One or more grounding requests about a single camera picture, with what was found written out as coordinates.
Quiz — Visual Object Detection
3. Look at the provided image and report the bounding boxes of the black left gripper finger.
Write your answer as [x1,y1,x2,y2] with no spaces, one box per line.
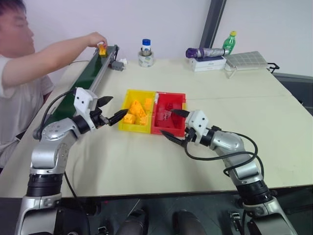
[107,109,129,127]
[97,95,114,108]

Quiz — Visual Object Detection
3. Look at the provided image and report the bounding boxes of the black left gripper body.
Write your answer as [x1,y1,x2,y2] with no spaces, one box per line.
[89,98,110,128]

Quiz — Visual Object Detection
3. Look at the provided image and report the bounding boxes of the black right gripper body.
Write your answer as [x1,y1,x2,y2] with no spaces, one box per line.
[184,127,199,144]

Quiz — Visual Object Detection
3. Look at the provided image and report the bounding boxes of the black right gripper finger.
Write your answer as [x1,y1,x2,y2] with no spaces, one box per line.
[170,109,191,118]
[159,130,187,147]

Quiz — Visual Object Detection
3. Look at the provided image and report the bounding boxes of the yellow toy block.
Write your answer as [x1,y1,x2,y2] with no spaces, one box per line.
[135,115,150,126]
[123,113,137,126]
[97,43,108,57]

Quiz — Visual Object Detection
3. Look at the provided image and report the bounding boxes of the green conveyor belt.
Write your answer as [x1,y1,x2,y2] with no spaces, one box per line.
[47,45,121,123]

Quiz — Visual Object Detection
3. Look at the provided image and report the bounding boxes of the grey conveyor motor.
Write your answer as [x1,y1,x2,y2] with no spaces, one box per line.
[111,60,126,72]

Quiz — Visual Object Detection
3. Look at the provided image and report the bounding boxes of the person's right hand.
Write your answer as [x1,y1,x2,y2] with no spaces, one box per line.
[87,31,109,49]

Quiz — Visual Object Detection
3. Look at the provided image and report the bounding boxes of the red toy block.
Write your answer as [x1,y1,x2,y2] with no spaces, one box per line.
[156,110,172,122]

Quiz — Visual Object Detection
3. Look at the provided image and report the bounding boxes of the red plastic bin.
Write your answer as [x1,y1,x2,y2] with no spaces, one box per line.
[150,91,188,137]

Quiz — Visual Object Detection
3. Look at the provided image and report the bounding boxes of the large yellow wedge block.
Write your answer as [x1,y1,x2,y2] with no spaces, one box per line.
[129,99,148,116]

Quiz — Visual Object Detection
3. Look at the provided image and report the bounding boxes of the yellow plastic bin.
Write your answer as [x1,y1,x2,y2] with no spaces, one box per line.
[117,89,157,134]

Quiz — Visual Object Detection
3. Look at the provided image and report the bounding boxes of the white flat box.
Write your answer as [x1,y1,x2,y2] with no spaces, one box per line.
[189,55,227,73]

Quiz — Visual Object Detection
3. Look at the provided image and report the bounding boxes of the white tape roll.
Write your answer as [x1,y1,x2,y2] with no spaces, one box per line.
[137,50,157,68]

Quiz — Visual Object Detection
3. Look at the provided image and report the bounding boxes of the purple and grey folded umbrella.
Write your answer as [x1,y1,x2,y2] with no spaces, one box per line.
[185,47,232,59]

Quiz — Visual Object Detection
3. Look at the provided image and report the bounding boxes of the white bottle with blue cap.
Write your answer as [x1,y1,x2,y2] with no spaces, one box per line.
[141,38,152,57]

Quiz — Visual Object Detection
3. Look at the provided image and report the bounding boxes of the person in white shirt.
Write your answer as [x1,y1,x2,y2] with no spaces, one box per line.
[0,0,55,170]

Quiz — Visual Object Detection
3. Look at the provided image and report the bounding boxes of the dark rounded shape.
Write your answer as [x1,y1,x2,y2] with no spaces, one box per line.
[116,208,149,235]
[172,210,207,235]

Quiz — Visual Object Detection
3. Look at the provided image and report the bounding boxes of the green plastic bottle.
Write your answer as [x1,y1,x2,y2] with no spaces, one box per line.
[222,30,238,50]

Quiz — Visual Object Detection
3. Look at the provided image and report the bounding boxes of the dark grey pillar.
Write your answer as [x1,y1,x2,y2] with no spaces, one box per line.
[199,0,227,49]

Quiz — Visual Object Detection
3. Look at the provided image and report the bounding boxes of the dark grey furniture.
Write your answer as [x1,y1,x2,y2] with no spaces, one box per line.
[272,72,313,109]

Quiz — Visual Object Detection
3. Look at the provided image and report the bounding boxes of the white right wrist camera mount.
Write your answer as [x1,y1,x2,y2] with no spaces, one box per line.
[184,110,209,138]

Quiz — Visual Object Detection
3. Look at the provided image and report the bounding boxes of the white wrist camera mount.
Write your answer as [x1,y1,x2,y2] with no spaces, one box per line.
[72,87,99,130]
[184,110,209,138]

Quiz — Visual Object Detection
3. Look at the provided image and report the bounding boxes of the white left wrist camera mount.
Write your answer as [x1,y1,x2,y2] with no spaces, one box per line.
[72,87,99,130]

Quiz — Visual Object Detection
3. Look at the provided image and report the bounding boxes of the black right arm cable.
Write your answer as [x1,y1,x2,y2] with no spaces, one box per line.
[184,131,265,177]

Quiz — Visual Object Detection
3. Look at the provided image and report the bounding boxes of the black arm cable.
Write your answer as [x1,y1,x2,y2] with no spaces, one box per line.
[36,90,77,141]
[184,131,265,177]

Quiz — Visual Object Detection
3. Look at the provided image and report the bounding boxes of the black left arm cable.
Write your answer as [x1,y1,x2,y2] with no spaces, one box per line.
[36,90,77,141]

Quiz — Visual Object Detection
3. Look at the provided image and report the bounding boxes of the white wire stand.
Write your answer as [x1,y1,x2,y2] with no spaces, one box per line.
[223,65,240,79]

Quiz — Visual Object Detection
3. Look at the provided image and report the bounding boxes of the black cable under table edge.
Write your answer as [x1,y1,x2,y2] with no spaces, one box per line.
[64,170,87,216]

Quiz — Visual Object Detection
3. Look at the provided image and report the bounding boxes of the black frame object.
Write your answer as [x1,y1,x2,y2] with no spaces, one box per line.
[267,62,281,73]

